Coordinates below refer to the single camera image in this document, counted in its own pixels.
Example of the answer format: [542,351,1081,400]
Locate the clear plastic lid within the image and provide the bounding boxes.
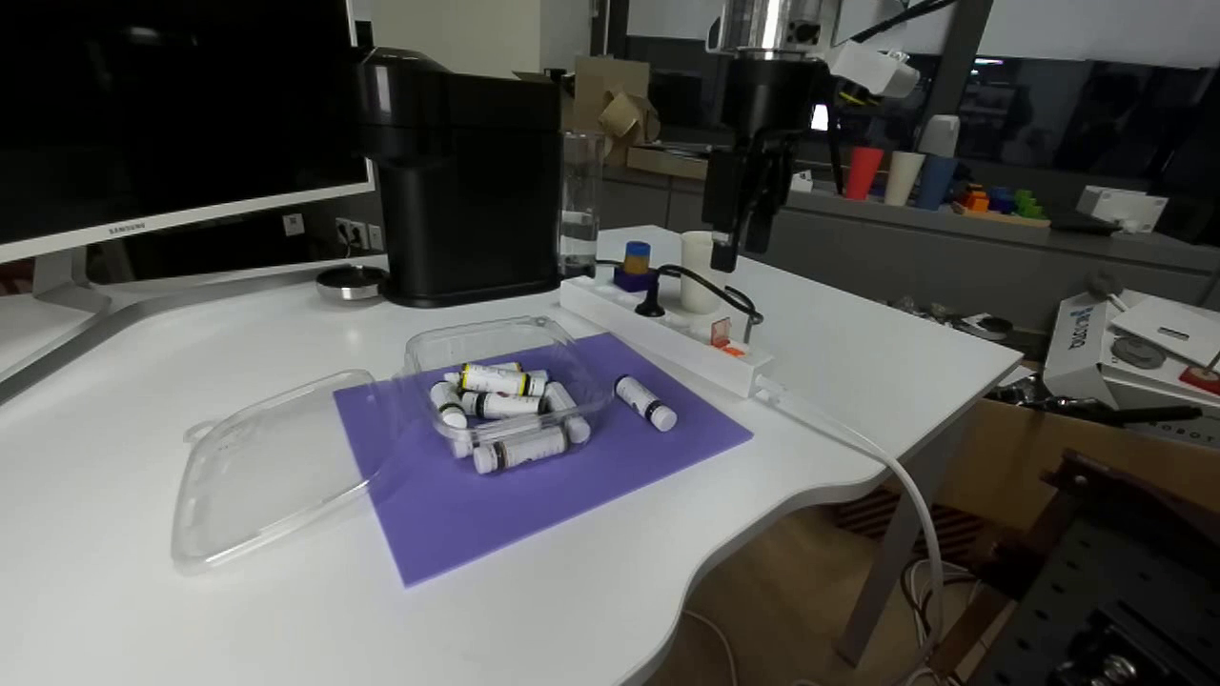
[171,369,407,575]

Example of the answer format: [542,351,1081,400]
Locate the red cup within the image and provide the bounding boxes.
[844,145,885,202]

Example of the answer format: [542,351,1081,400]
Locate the round silver disc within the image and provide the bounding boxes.
[315,264,388,303]

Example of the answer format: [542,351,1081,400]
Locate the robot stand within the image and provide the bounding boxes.
[967,448,1220,686]

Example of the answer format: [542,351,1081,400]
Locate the colourful toy blocks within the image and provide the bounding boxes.
[951,183,1051,229]

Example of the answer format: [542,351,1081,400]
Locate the white power strip cable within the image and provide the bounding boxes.
[757,375,946,686]

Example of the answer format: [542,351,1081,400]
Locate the window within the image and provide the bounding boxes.
[953,55,1220,244]

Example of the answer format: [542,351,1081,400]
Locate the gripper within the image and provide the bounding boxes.
[702,55,830,273]

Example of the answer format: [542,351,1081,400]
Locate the purple mat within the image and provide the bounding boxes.
[333,331,755,588]

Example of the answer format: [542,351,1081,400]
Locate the black coffee machine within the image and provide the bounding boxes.
[356,48,607,309]

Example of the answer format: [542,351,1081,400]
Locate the white box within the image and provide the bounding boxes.
[1076,185,1169,235]

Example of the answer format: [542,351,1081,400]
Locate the clear plastic container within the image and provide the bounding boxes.
[401,315,613,451]

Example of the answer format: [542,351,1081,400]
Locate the grey cabinet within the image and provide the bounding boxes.
[600,164,1220,336]

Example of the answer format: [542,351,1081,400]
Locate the small white bottle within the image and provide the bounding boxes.
[545,380,593,445]
[429,380,470,432]
[459,366,550,399]
[471,425,572,476]
[460,390,551,421]
[614,373,680,434]

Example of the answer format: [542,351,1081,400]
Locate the white framed monitor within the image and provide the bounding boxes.
[0,0,378,382]

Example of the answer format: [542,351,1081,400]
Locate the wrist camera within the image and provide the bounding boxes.
[824,40,922,100]

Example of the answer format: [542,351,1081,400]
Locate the blue cup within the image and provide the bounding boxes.
[916,153,960,212]

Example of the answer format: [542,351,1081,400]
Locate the white extension power strip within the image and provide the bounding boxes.
[559,271,774,400]

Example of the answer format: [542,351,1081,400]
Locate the stack of white boxes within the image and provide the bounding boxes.
[1042,290,1220,441]

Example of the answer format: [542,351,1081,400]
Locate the large cardboard box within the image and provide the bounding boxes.
[938,394,1220,536]

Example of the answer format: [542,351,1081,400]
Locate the white cylinder cup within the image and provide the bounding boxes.
[680,230,722,315]

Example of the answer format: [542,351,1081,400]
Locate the black plug with cable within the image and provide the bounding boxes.
[595,258,764,346]

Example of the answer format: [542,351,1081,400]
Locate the white cables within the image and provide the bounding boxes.
[900,556,985,686]

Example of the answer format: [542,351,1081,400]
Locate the blue and yellow plug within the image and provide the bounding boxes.
[613,240,660,294]

